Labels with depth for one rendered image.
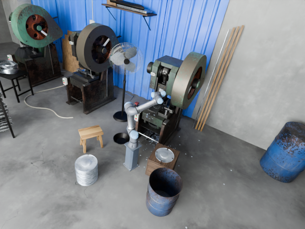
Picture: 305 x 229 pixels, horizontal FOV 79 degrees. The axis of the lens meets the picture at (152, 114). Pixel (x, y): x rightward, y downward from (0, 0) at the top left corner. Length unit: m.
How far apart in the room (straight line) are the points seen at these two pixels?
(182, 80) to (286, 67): 1.94
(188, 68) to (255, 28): 1.59
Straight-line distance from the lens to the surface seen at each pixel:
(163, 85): 2.94
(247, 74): 3.84
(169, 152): 2.94
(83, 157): 2.84
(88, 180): 2.83
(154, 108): 3.04
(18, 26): 4.72
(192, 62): 2.52
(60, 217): 2.77
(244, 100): 4.01
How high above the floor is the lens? 2.42
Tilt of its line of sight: 35 degrees down
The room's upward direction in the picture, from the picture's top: 10 degrees clockwise
